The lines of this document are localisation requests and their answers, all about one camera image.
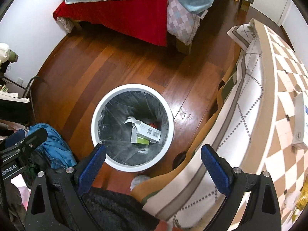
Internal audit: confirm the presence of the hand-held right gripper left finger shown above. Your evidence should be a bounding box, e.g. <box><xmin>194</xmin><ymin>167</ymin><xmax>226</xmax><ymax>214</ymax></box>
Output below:
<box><xmin>24</xmin><ymin>143</ymin><xmax>107</xmax><ymax>231</ymax></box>

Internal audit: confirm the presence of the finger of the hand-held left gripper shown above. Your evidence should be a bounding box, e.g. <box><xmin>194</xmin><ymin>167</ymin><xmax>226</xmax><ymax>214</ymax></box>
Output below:
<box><xmin>0</xmin><ymin>127</ymin><xmax>48</xmax><ymax>156</ymax></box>
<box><xmin>2</xmin><ymin>129</ymin><xmax>26</xmax><ymax>148</ymax></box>

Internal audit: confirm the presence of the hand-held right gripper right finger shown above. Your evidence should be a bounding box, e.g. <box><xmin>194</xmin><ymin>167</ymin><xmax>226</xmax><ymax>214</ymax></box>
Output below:
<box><xmin>200</xmin><ymin>144</ymin><xmax>282</xmax><ymax>231</ymax></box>

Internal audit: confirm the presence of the white round trash bin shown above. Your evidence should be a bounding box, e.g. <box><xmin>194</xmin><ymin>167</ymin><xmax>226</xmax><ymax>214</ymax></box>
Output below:
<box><xmin>91</xmin><ymin>84</ymin><xmax>174</xmax><ymax>172</ymax></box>

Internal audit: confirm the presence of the blue cloth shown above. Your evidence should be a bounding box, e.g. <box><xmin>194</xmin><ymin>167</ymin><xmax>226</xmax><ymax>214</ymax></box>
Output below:
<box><xmin>26</xmin><ymin>123</ymin><xmax>78</xmax><ymax>169</ymax></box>

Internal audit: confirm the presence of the pink cloth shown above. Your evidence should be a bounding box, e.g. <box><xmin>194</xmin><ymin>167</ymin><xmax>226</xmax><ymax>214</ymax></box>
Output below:
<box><xmin>11</xmin><ymin>173</ymin><xmax>32</xmax><ymax>213</ymax></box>

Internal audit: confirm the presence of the black and white tote bag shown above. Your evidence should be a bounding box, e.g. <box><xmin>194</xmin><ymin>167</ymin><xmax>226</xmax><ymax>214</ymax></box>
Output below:
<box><xmin>0</xmin><ymin>91</ymin><xmax>32</xmax><ymax>126</ymax></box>

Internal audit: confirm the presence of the black fuzzy garment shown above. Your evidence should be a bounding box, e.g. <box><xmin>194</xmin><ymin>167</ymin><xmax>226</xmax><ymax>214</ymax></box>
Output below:
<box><xmin>81</xmin><ymin>187</ymin><xmax>161</xmax><ymax>231</ymax></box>

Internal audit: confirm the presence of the crumpled white plastic bag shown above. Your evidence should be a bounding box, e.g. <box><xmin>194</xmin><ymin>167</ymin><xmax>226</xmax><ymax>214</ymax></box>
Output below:
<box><xmin>130</xmin><ymin>174</ymin><xmax>152</xmax><ymax>192</ymax></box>

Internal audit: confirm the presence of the green small box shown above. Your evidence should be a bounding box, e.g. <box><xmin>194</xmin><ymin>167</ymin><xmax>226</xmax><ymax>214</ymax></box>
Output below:
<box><xmin>131</xmin><ymin>129</ymin><xmax>151</xmax><ymax>145</ymax></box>

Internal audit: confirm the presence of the crumpled white tissue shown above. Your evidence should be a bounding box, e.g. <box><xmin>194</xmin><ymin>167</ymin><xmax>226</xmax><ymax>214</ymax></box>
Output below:
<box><xmin>124</xmin><ymin>116</ymin><xmax>142</xmax><ymax>128</ymax></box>

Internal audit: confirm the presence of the tan white checkered mattress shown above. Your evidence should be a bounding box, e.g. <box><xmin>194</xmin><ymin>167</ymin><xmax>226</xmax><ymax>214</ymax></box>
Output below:
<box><xmin>231</xmin><ymin>19</ymin><xmax>308</xmax><ymax>231</ymax></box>

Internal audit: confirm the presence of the white cardboard box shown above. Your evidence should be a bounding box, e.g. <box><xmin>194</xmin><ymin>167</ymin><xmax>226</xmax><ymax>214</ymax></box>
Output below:
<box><xmin>135</xmin><ymin>121</ymin><xmax>162</xmax><ymax>143</ymax></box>

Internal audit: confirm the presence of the black bin liner bag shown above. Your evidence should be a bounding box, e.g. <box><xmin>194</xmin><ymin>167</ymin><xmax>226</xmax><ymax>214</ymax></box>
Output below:
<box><xmin>97</xmin><ymin>90</ymin><xmax>169</xmax><ymax>166</ymax></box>

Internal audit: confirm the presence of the clear plastic wrapper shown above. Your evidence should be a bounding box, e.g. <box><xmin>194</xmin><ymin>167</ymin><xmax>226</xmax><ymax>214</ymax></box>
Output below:
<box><xmin>284</xmin><ymin>192</ymin><xmax>300</xmax><ymax>210</ymax></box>

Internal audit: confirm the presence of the yellow packet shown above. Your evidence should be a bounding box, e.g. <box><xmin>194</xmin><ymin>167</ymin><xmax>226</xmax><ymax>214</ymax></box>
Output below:
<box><xmin>295</xmin><ymin>190</ymin><xmax>308</xmax><ymax>213</ymax></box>

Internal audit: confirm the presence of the white diamond pattern blanket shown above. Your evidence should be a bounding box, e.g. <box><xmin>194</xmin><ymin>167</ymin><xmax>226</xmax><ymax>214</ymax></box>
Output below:
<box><xmin>131</xmin><ymin>23</ymin><xmax>265</xmax><ymax>229</ymax></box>

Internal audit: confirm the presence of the white flat box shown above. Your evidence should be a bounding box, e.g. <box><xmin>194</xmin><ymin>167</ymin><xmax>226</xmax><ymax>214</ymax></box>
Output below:
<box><xmin>292</xmin><ymin>93</ymin><xmax>308</xmax><ymax>150</ymax></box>

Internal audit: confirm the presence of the red bedsheet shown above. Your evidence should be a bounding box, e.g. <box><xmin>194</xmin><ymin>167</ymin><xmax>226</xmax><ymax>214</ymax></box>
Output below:
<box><xmin>53</xmin><ymin>0</ymin><xmax>169</xmax><ymax>47</ymax></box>

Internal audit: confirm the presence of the dark green box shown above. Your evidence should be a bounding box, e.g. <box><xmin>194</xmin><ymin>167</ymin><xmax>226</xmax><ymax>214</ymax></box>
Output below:
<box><xmin>239</xmin><ymin>0</ymin><xmax>252</xmax><ymax>12</ymax></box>

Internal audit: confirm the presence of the white door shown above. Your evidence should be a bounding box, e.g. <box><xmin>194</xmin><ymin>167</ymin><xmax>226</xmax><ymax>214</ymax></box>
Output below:
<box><xmin>277</xmin><ymin>0</ymin><xmax>295</xmax><ymax>27</ymax></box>

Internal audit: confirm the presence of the grey metal chair frame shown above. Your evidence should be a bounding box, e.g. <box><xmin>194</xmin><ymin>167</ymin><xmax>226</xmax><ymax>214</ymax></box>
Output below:
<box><xmin>23</xmin><ymin>76</ymin><xmax>47</xmax><ymax>99</ymax></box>

